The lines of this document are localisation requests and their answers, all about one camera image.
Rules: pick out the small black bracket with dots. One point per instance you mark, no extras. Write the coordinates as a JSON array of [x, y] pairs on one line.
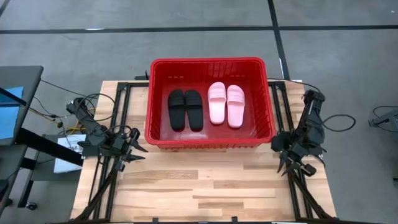
[[142, 76]]

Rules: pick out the black caster wheel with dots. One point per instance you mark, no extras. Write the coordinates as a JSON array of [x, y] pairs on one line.
[[31, 205]]

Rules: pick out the blue sheet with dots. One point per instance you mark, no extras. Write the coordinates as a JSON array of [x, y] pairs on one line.
[[9, 118]]

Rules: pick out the grey desk top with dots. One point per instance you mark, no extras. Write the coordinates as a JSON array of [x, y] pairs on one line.
[[21, 76]]

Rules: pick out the black table edge clamp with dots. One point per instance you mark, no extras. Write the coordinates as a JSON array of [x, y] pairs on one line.
[[155, 220], [234, 219]]

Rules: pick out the red plastic ribbed bin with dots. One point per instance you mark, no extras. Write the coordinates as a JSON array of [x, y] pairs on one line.
[[258, 102]]

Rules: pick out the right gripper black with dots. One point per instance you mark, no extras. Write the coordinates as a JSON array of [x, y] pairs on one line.
[[295, 146]]

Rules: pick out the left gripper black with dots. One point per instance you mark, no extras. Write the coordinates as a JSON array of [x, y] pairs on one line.
[[119, 144]]

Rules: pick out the white printed paper box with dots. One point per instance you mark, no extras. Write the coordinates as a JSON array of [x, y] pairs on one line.
[[66, 161]]

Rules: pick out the black rubber slide sandal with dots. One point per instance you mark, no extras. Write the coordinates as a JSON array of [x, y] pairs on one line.
[[194, 112], [177, 112]]

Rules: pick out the black desk leg frame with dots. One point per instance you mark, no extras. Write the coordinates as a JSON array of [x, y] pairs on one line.
[[46, 146]]

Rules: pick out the pink rubber slide sandal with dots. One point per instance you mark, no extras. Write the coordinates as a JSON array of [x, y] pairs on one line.
[[217, 105], [235, 109]]

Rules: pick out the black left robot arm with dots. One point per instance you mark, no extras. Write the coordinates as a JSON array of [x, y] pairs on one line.
[[93, 130]]

